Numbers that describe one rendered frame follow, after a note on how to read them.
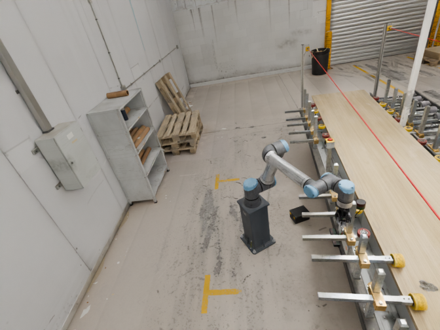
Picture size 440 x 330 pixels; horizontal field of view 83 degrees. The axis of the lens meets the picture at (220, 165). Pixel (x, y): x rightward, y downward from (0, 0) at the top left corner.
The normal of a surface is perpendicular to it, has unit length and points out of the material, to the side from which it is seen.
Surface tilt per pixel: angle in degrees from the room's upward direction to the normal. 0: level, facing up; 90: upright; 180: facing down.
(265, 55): 90
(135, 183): 90
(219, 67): 90
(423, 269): 0
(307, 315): 0
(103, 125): 90
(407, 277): 0
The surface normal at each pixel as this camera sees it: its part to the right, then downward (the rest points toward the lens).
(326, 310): -0.17, -0.83
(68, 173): -0.05, 0.55
